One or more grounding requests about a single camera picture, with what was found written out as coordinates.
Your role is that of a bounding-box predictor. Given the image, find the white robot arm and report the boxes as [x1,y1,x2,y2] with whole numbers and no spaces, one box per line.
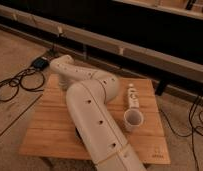
[50,55,147,171]

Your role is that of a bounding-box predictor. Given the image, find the black ceramic bowl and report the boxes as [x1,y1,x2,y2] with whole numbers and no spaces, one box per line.
[75,127,81,139]

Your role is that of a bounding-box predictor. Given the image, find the white bottle with label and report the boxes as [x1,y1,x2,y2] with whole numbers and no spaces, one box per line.
[127,83,139,108]

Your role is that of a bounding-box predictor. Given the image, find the white cup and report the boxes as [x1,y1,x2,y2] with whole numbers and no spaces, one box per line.
[124,108,143,132]

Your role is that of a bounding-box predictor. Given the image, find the black power adapter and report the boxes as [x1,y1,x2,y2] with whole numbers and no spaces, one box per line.
[31,57,49,71]

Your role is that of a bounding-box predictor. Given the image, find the wooden table board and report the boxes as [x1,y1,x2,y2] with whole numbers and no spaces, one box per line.
[19,74,170,164]

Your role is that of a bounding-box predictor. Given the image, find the black floor cable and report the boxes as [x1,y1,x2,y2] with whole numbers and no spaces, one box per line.
[0,67,47,105]

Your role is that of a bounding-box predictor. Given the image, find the black cables at right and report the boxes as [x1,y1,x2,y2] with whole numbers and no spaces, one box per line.
[159,94,203,171]

